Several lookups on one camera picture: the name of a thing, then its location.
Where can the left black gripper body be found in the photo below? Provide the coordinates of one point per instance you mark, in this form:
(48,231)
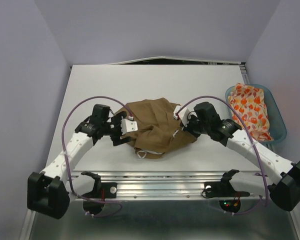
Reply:
(110,130)

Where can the blue plastic basket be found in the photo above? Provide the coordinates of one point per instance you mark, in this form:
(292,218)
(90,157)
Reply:
(277,127)

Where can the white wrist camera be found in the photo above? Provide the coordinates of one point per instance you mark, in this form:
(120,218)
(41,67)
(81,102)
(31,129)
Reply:
(128,126)
(181,113)

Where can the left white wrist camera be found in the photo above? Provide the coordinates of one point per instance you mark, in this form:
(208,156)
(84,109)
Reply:
(128,126)

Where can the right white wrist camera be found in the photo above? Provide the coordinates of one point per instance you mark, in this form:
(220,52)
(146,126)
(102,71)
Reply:
(181,113)

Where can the aluminium rail frame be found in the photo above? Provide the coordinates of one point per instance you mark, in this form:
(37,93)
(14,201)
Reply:
(165,206)

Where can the orange floral skirt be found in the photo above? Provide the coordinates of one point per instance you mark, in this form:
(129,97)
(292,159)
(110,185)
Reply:
(249,103)

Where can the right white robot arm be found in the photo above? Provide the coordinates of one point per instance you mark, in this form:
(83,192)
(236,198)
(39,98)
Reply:
(279,178)

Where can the brown pleated skirt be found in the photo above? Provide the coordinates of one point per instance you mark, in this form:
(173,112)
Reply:
(158,132)

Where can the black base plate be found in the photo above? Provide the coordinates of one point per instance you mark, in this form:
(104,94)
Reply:
(231,199)
(105,192)

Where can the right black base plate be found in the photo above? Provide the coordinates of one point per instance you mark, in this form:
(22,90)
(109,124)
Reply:
(231,199)

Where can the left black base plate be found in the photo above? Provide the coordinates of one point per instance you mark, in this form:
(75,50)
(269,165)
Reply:
(105,192)

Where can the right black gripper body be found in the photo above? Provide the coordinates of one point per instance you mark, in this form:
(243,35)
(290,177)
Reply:
(195,127)

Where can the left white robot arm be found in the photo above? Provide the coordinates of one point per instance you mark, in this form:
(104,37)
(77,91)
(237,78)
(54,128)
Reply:
(51,190)

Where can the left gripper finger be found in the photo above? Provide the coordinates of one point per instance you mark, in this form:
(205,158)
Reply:
(117,118)
(119,140)

